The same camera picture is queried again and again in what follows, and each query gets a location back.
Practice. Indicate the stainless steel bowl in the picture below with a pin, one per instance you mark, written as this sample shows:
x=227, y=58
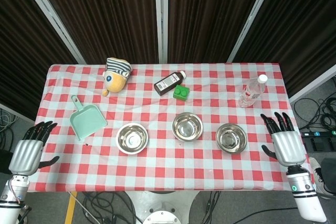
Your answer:
x=132, y=138
x=231, y=138
x=187, y=127

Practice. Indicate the dark brown partition panel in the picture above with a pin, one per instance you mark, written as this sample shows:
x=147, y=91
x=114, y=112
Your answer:
x=210, y=11
x=302, y=24
x=105, y=11
x=21, y=51

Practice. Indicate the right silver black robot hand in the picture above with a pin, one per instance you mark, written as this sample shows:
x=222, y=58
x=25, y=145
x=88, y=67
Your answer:
x=288, y=148

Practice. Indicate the yellow floor tape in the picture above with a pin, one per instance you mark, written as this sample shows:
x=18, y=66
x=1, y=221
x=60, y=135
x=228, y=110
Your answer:
x=71, y=208

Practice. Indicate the mint green plastic dustpan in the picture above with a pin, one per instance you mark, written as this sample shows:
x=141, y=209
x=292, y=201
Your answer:
x=88, y=123

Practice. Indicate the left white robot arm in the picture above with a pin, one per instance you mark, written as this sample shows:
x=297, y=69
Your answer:
x=10, y=208

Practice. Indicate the white black sneaker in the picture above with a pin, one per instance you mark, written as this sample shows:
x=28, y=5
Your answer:
x=317, y=167

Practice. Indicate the clear plastic water bottle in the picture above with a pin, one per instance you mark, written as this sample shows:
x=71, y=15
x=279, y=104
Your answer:
x=250, y=94

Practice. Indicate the yellow plush toy striped hat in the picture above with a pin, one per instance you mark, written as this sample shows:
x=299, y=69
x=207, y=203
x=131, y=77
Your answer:
x=115, y=82

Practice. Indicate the red white checkered tablecloth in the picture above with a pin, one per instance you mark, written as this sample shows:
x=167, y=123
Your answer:
x=168, y=166

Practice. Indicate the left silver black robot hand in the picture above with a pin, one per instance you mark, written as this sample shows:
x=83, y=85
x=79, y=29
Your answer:
x=25, y=153

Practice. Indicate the green toy building brick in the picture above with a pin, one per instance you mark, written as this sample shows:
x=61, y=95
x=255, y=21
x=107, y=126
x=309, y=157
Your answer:
x=181, y=93

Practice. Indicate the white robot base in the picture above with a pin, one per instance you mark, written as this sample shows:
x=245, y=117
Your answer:
x=162, y=203

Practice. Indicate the brown medicine bottle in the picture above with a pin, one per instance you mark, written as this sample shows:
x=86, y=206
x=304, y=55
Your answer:
x=168, y=83

